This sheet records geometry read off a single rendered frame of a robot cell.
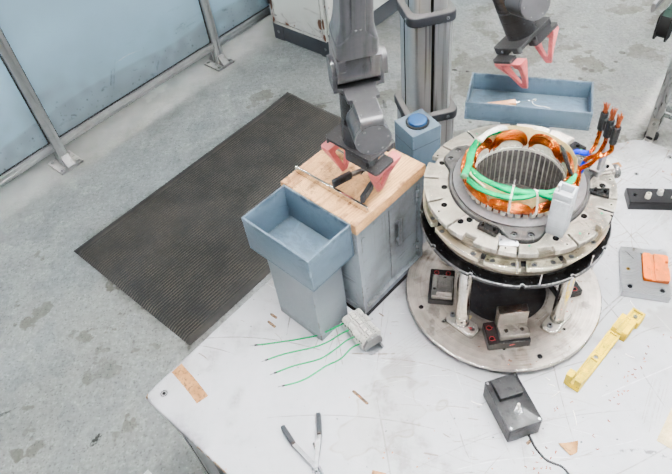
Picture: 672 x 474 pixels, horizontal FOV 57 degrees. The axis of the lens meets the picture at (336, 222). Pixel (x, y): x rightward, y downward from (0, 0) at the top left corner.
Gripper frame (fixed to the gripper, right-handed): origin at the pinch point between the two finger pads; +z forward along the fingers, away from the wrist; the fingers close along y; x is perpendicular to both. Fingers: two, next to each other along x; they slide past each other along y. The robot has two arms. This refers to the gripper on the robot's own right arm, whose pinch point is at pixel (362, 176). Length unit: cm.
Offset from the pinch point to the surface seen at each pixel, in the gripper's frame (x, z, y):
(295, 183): -6.6, 3.2, -10.8
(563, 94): 50, 7, 14
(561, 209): 7.4, -7.7, 33.3
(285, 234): -12.7, 11.0, -9.0
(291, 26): 143, 109, -176
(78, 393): -56, 112, -85
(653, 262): 38, 28, 45
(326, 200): -6.5, 2.9, -3.1
